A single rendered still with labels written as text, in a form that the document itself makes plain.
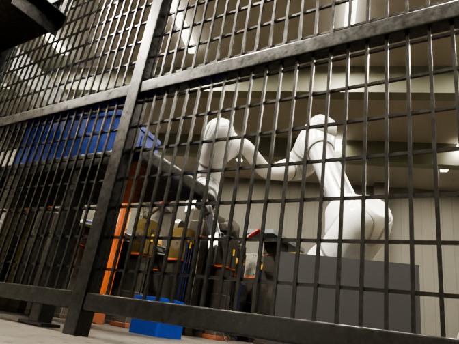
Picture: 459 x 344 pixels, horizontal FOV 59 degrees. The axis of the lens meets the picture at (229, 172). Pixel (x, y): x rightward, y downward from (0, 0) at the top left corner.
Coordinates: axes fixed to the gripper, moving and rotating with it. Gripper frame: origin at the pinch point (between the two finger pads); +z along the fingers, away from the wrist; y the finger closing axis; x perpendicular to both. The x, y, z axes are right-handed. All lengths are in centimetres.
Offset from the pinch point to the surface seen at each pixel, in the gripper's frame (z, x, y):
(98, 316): 6.8, -40.3, -8.8
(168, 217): -833, -346, -331
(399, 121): -571, 210, -251
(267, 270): -49, -1, -57
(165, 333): 26.4, -13.4, -9.1
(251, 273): -61, -12, -63
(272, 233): -47, 9, -39
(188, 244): -26.0, -16.7, -16.6
